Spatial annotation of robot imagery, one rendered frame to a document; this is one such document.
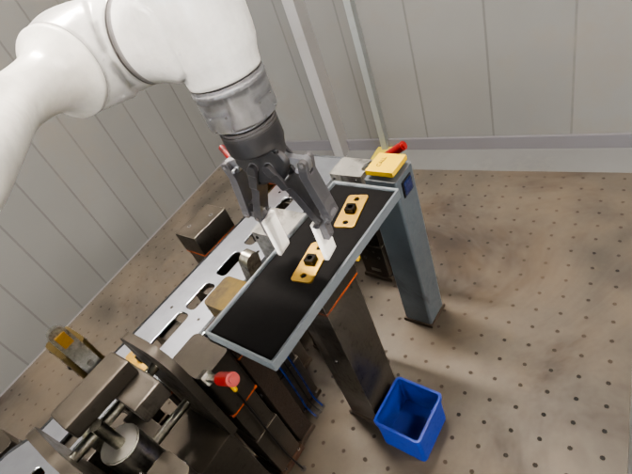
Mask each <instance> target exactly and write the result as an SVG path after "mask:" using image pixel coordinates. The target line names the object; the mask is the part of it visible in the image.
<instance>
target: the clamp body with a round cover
mask: <svg viewBox="0 0 632 474"><path fill-rule="evenodd" d="M245 284H246V281H243V280H241V279H238V278H235V277H232V276H226V277H225V278H224V279H223V280H222V281H221V282H220V283H219V284H218V285H217V286H216V288H215V289H214V290H213V291H212V292H211V293H210V294H209V295H208V297H207V298H206V299H205V301H204V304H205V305H206V307H207V308H208V310H209V311H210V312H211V313H212V315H213V316H214V318H215V317H216V316H217V314H218V313H219V312H220V311H221V310H222V309H224V308H225V307H226V306H227V305H228V303H229V302H230V301H231V300H232V299H233V297H234V296H235V295H236V294H237V293H238V292H239V290H241V289H242V288H243V286H244V285H245ZM276 374H277V375H278V377H279V378H280V380H281V381H282V383H283V384H284V386H285V387H286V388H287V389H288V390H289V392H290V393H291V395H292V397H293V398H294V400H295V401H296V403H297V404H298V405H299V407H300V408H301V410H302V411H303V413H304V414H305V416H306V415H307V413H308V411H309V412H310V413H311V414H312V415H313V416H314V418H315V419H317V418H318V417H319V415H318V414H314V413H313V412H312V411H311V410H310V408H311V407H312V406H313V407H314V408H315V409H316V410H317V413H319V414H320V413H322V408H324V407H325V404H324V403H320V402H319V401H318V400H317V398H318V396H319V395H320V393H321V392H322V391H321V389H320V388H319V387H316V386H315V384H314V382H313V381H312V379H311V377H310V376H309V374H308V372H307V370H306V368H305V367H304V365H303V363H302V362H301V360H300V358H299V357H298V356H297V355H294V354H293V352H292V351H291V352H290V354H289V355H288V357H287V358H286V359H285V361H284V362H283V364H282V365H281V366H280V368H279V369H278V371H276ZM315 401H316V402H317V403H318V404H320V405H321V408H317V407H316V406H315V405H314V403H315Z"/></svg>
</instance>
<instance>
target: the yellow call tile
mask: <svg viewBox="0 0 632 474"><path fill-rule="evenodd" d="M406 160H407V157H406V155H405V154H396V153H382V152H379V153H378V154H377V156H376V157H375V158H374V159H373V160H372V162H371V163H370V164H369V166H368V167H367V168H366V169H365V172H366V175H372V176H380V177H389V178H393V177H394V176H395V175H396V173H397V172H398V171H399V169H400V168H401V167H402V165H403V164H404V162H405V161H406Z"/></svg>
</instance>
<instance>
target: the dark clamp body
mask: <svg viewBox="0 0 632 474"><path fill-rule="evenodd" d="M172 359H173V360H175V361H176V362H177V363H178V364H179V365H180V366H181V367H182V368H183V369H184V370H185V371H186V372H187V373H188V374H189V375H190V376H191V377H192V378H193V379H194V381H195V382H196V383H197V384H198V385H199V386H200V387H201V388H202V389H203V391H204V392H205V393H206V394H207V395H208V396H209V397H210V398H211V399H212V400H213V402H214V403H215V404H216V405H217V406H218V407H219V408H220V409H221V410H222V411H223V413H224V414H225V415H226V416H227V417H228V418H229V419H230V420H231V421H232V422H233V424H234V425H235V426H236V427H237V428H238V429H237V431H236V432H235V433H236V434H237V435H238V436H240V437H241V438H242V439H243V441H244V442H245V443H246V445H247V446H248V447H249V448H250V449H252V450H253V451H254V452H255V453H256V454H255V456H256V457H257V458H258V459H259V460H261V461H262V462H264V463H265V464H266V465H268V466H269V467H271V468H272V469H274V470H275V471H277V472H278V473H280V474H290V472H291V470H292V468H293V466H294V465H295V464H297V465H298V466H300V467H301V471H303V472H304V471H306V469H307V468H306V466H301V465H300V464H299V463H297V462H296V461H297V460H298V458H299V456H300V455H301V453H302V452H303V450H304V448H305V447H304V446H303V445H302V444H300V443H299V442H297V441H296V439H295V438H294V437H293V435H292V434H291V432H290V431H289V430H288V429H287V427H286V426H285V425H284V423H283V422H282V421H281V419H280V418H279V417H278V415H277V414H275V413H274V412H272V411H270V409H269V408H268V407H267V406H266V404H265V403H264V402H263V400H262V399H261V398H260V396H259V395H258V394H257V392H256V391H255V389H256V387H257V385H256V384H254V383H253V382H252V380H251V379H250V378H249V376H248V375H247V374H246V372H245V371H244V369H243V368H242V367H241V366H240V364H239V363H238V362H237V360H236V359H235V358H234V356H233V355H232V354H231V352H230V351H229V350H228V348H227V347H225V346H223V345H221V344H219V343H217V342H215V341H213V340H210V339H209V338H206V337H204V336H202V335H200V334H195V335H193V336H192V337H191V338H190V339H189V340H188V341H187V342H186V343H185V344H184V345H183V347H182V348H181V349H180V351H179V352H178V353H177V354H175V356H174V357H173V358H172ZM203 370H210V371H211V372H212V373H214V374H217V373H218V372H219V371H235V372H237V373H238V374H239V376H240V382H239V384H238V385H237V386H236V387H221V386H218V385H216V384H215V383H212V384H211V385H210V386H209V387H205V386H203V385H202V384H201V383H200V382H199V381H198V380H197V378H198V376H199V375H200V374H201V372H202V371H203Z"/></svg>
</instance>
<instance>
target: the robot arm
mask: <svg viewBox="0 0 632 474"><path fill-rule="evenodd" d="M16 56H17V59H16V60H15V61H13V62H12V63H11V64H10V65H8V66H7V67H6V68H4V69H3V70H1V71H0V211H1V210H2V208H3V206H4V205H5V203H6V201H7V199H8V196H9V194H10V191H11V189H12V187H13V184H14V183H15V181H16V178H17V176H18V173H19V171H20V168H21V166H22V163H23V161H24V157H25V156H26V153H27V151H28V148H29V146H30V143H31V141H32V138H33V136H34V134H35V131H36V130H37V129H38V128H39V126H40V125H41V124H43V123H44V122H45V121H47V120H48V119H50V118H52V117H54V116H56V115H58V114H60V113H64V114H66V115H69V116H72V117H76V118H88V117H91V116H93V115H95V114H97V113H99V112H101V111H103V110H104V109H106V108H109V107H111V106H113V105H116V104H118V103H122V102H124V101H127V100H129V99H132V98H133V97H135V96H136V93H137V92H139V91H142V90H144V89H146V88H148V87H151V86H153V85H157V84H160V83H177V84H179V83H185V84H186V86H187V87H188V89H189V91H190V92H191V96H192V98H193V100H194V101H195V102H196V104H197V107H198V109H199V110H200V112H201V114H202V116H203V117H204V119H205V121H206V123H207V125H208V127H209V128H210V130H211V131H212V132H213V133H215V134H219V135H220V137H221V139H222V141H223V143H224V145H225V147H226V149H227V151H228V153H229V157H228V159H227V160H226V161H225V162H224V163H223V164H222V165H221V167H222V169H223V170H224V172H225V173H226V175H227V176H228V177H229V180H230V183H231V186H232V188H233V191H234V193H235V196H236V198H237V200H238V203H239V205H240V208H241V210H242V213H243V215H244V217H246V218H249V217H250V216H251V217H254V219H255V220H256V221H258V222H259V223H260V224H261V227H262V229H263V231H264V233H265V234H266V235H268V236H269V238H270V240H271V242H272V244H273V246H274V248H275V250H276V252H277V254H278V255H280V256H282V254H283V253H284V251H285V249H286V248H287V246H288V245H289V243H290V241H289V239H288V237H287V235H286V233H285V231H284V229H283V228H282V226H281V224H280V222H279V220H278V218H277V215H276V213H275V211H274V210H270V208H271V206H270V208H269V203H268V185H267V183H269V182H270V183H273V184H276V185H277V186H278V187H279V188H280V189H281V190H282V191H286V192H287V193H288V194H289V195H290V196H291V197H292V199H293V200H294V201H295V202H296V203H297V204H298V205H299V206H300V208H301V209H302V210H303V211H304V212H305V213H306V214H307V216H308V217H309V218H310V219H311V220H312V223H311V224H310V227H311V229H312V232H313V234H314V236H315V238H316V241H317V243H318V245H319V248H320V249H321V251H322V254H323V256H324V259H325V260H326V261H329V259H330V258H331V256H332V254H333V252H334V250H335V248H336V244H335V242H334V239H333V237H332V235H333V233H334V230H333V228H332V225H331V223H330V222H331V221H332V220H333V218H334V216H335V214H336V213H337V211H338V209H339V207H338V205H337V204H336V202H335V200H334V199H333V197H332V196H331V194H330V192H329V190H328V188H327V186H326V185H325V183H324V180H323V178H322V177H321V175H320V173H319V171H318V169H317V167H316V165H315V160H314V155H313V153H312V152H311V151H306V153H305V154H304V155H301V154H294V153H292V151H291V150H290V149H289V148H288V147H287V145H286V143H285V137H284V131H283V128H282V126H281V123H280V121H279V119H278V116H277V112H276V110H275V109H276V107H277V97H276V94H275V92H274V90H273V88H272V85H271V83H270V80H269V78H268V75H267V73H266V71H265V67H264V64H263V62H261V57H260V54H259V50H258V45H257V37H256V30H255V27H254V24H253V21H252V17H251V15H250V12H249V9H248V6H247V4H246V1H245V0H72V1H69V2H65V3H63V4H60V5H57V6H55V7H52V8H49V9H47V10H45V11H43V12H42V13H41V14H40V15H38V16H37V17H36V18H35V19H34V20H33V21H32V22H31V23H30V25H29V26H28V27H26V28H24V29H23V30H22V31H21V32H20V34H19V35H18V38H17V40H16ZM246 173H247V175H248V177H247V175H246ZM288 174H289V177H288V178H287V179H286V177H287V176H288ZM285 179H286V181H284V180H285ZM248 204H249V205H248ZM269 210H270V212H269V213H268V211H269Z"/></svg>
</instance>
